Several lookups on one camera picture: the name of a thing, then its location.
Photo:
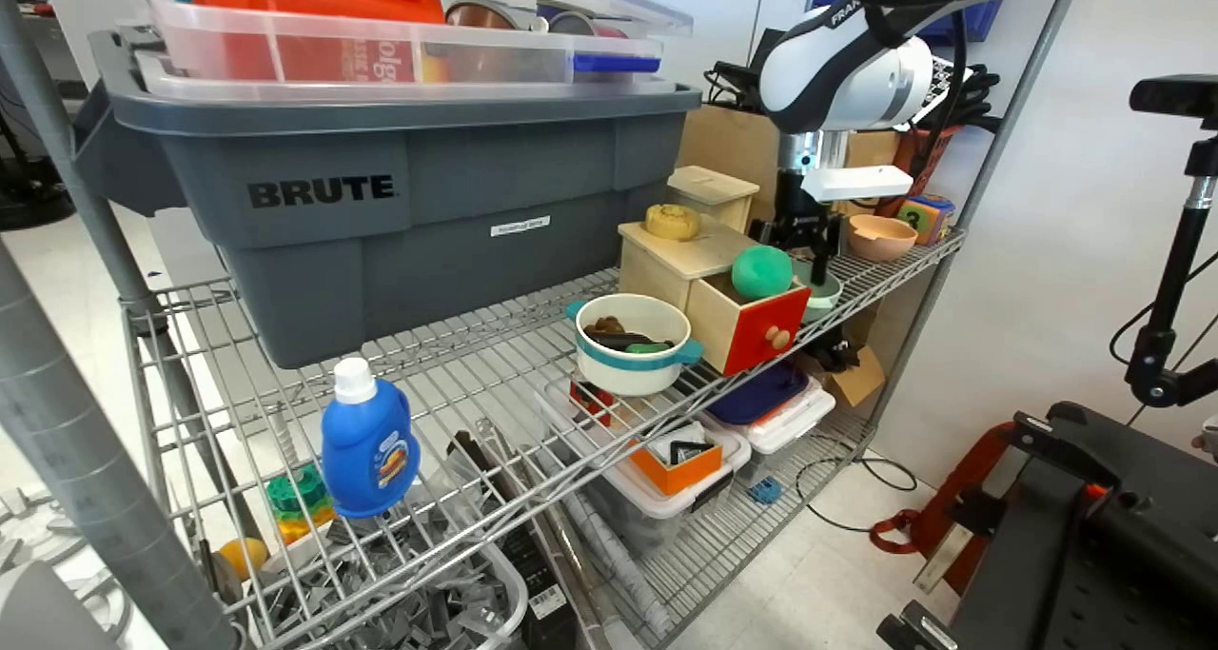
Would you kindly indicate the green stacking toy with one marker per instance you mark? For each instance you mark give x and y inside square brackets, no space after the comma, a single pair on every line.
[300,502]

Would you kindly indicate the yellow toy bread roll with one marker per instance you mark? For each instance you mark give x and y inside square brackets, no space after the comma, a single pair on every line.
[672,222]

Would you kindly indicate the dark red cup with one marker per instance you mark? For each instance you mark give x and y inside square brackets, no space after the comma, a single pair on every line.
[923,160]

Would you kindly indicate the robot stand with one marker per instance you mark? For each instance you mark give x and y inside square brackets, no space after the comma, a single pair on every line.
[1094,545]

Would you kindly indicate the white bin of grey pieces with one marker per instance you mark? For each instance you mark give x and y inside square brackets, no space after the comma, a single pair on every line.
[400,593]

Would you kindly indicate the blue detergent bottle white cap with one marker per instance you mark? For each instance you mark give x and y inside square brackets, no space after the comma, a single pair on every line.
[366,445]

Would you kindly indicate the green toy food piece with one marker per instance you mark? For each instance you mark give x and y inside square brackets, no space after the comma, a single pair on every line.
[649,348]

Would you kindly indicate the brown toy food piece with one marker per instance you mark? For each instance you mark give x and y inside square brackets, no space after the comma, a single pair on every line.
[604,326]

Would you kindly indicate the large plain wooden box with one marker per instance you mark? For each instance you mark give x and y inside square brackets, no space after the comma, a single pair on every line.
[728,146]

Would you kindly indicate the clear container with white lid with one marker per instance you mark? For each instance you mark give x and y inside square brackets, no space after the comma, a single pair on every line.
[647,498]

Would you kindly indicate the small cardboard box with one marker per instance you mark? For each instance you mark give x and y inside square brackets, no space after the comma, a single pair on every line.
[856,379]

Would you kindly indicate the large grey plastic tote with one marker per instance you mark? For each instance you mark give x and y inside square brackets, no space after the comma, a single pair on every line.
[381,212]

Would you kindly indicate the peach plastic bowl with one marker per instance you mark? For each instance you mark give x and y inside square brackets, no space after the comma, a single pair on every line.
[880,238]

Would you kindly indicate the blue plastic bin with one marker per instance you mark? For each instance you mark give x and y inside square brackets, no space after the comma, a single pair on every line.
[961,24]

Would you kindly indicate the container with blue lid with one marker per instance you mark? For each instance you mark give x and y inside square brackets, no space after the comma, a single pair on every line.
[771,403]

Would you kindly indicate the bundle of rolled grey tubes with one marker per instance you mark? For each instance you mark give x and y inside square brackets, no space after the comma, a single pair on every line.
[609,555]

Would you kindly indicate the dark toy utensil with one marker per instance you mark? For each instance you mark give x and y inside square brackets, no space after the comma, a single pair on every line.
[623,340]

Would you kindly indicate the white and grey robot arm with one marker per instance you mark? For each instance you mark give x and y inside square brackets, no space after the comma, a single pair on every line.
[837,79]

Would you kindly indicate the white pot with teal rim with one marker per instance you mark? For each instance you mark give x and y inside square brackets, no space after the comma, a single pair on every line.
[633,360]

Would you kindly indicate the colourful number block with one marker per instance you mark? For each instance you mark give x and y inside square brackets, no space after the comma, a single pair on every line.
[925,220]

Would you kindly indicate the camera on mount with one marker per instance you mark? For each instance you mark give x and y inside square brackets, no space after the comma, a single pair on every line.
[1175,250]

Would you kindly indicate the teal plastic bowl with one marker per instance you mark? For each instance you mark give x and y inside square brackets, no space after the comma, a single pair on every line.
[820,296]

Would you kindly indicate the clear plastic bin with lid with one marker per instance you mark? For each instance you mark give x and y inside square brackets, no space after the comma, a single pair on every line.
[381,55]

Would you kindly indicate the orange box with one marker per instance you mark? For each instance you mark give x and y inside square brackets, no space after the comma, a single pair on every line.
[677,464]

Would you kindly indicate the metal can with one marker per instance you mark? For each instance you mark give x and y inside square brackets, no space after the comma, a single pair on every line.
[481,14]
[580,22]

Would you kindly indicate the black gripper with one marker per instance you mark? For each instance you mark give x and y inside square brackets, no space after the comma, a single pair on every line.
[797,203]

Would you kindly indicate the wooden box with red drawer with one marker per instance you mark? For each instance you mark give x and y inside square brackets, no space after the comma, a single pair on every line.
[704,293]

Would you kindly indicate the green ball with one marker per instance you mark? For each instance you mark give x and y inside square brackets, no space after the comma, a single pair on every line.
[761,271]

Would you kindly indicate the red toy block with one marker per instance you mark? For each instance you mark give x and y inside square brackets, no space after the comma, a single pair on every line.
[590,401]

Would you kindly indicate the black box with barcode label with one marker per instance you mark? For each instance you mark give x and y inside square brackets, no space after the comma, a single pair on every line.
[533,574]

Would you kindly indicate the small blue block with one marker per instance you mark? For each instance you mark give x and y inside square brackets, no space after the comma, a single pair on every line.
[764,490]

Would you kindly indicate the small wooden box with slot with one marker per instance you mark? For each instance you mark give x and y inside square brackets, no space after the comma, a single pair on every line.
[714,193]

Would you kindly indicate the yellow ball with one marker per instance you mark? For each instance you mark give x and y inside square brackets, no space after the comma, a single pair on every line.
[243,555]

